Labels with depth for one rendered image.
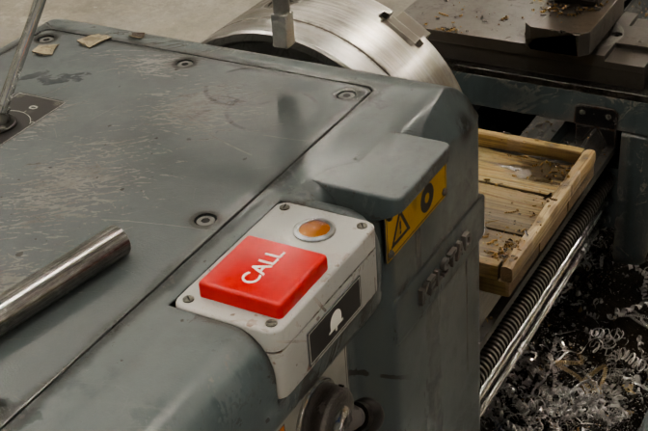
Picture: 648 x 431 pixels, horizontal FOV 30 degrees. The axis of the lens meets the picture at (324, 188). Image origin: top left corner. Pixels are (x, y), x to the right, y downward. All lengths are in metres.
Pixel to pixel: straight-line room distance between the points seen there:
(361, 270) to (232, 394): 0.15
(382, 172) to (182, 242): 0.16
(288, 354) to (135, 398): 0.10
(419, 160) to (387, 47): 0.31
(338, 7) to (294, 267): 0.50
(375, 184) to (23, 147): 0.28
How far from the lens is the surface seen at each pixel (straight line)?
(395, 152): 0.89
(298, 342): 0.74
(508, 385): 1.71
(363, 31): 1.18
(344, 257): 0.78
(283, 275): 0.75
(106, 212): 0.86
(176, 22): 4.48
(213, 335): 0.72
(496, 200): 1.54
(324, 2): 1.21
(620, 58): 1.74
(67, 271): 0.77
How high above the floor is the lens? 1.69
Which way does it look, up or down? 31 degrees down
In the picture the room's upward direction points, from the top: 4 degrees counter-clockwise
